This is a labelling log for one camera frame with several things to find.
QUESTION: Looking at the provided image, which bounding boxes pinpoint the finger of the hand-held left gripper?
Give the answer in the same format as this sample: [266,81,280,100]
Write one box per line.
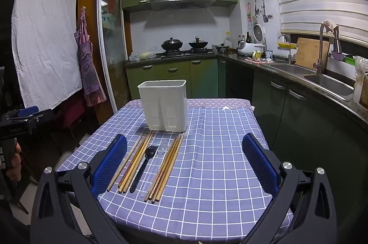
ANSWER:
[6,105,41,121]
[11,109,56,134]

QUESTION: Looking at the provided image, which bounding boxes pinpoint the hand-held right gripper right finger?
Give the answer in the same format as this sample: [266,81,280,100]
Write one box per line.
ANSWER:
[242,133,337,244]

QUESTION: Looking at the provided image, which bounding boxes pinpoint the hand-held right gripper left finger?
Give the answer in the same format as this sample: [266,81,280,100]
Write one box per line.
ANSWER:
[30,134,128,244]

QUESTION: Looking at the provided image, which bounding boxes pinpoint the wooden chopstick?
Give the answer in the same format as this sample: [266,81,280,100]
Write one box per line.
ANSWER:
[152,136,181,203]
[148,136,179,202]
[118,132,151,193]
[107,134,144,192]
[144,137,177,202]
[124,132,155,194]
[155,135,184,203]
[121,132,153,194]

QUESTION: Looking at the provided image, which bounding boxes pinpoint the black plastic fork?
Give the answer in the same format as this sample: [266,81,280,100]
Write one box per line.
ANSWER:
[129,145,156,194]

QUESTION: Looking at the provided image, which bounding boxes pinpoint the clear plastic spoon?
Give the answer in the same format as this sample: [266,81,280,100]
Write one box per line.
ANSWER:
[141,143,168,198]

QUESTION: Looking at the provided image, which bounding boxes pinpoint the white plastic utensil holder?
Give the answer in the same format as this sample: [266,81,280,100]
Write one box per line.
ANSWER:
[137,79,187,133]

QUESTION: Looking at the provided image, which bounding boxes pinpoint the person's left hand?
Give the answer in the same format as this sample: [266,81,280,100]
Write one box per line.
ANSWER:
[5,143,22,182]

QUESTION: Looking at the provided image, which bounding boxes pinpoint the dark red cloth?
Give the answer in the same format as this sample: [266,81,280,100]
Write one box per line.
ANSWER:
[55,97,89,135]

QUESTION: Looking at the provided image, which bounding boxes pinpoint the blue checked tablecloth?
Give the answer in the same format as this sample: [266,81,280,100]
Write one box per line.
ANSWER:
[56,102,294,241]

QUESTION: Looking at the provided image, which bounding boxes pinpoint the pink checked apron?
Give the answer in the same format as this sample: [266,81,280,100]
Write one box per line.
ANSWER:
[74,6,107,107]

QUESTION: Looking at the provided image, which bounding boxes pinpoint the white hanging sheet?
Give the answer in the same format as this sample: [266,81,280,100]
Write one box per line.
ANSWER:
[11,0,84,110]

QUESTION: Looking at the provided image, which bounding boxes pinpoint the dark stone countertop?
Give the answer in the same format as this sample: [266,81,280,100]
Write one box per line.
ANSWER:
[125,50,368,118]

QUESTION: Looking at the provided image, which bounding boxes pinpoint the pink dish cloth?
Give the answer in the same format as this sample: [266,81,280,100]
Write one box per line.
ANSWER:
[245,58,275,64]

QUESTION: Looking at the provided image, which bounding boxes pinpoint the steel double sink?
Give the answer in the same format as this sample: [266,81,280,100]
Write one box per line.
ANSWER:
[269,63,355,102]

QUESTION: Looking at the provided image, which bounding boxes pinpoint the green base cabinets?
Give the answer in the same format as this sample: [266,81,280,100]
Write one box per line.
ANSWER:
[126,56,368,204]

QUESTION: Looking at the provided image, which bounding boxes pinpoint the clear plastic bag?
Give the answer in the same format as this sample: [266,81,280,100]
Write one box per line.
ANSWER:
[129,51,157,62]

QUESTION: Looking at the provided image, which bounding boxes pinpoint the glass sliding door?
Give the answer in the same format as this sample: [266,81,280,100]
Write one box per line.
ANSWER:
[98,0,133,113]

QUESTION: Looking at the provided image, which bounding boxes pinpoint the white rice cooker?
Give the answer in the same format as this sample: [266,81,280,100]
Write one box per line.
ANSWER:
[237,24,266,57]

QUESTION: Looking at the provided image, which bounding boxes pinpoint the tall steel faucet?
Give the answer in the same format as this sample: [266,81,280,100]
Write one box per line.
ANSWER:
[313,22,331,75]

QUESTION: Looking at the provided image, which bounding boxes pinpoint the wooden cutting board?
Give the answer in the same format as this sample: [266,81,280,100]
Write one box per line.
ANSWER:
[296,37,331,70]

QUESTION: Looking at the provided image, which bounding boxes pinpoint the clear bag of food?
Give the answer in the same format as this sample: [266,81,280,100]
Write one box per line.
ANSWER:
[353,55,368,109]

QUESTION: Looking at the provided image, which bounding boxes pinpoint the black gas stove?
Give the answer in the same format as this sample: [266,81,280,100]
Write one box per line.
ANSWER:
[157,48,217,58]

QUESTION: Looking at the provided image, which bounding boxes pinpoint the black wok with lid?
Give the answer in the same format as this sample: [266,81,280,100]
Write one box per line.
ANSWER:
[188,36,209,50]
[160,37,184,52]

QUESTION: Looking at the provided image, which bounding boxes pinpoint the purple plastic basket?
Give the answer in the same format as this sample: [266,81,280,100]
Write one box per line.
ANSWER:
[331,37,345,60]

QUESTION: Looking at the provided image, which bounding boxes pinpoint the black hanging spatula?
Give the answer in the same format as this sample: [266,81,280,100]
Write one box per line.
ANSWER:
[261,0,269,23]

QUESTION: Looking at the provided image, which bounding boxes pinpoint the rag on faucet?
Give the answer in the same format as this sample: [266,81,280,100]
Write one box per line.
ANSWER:
[322,20,340,39]

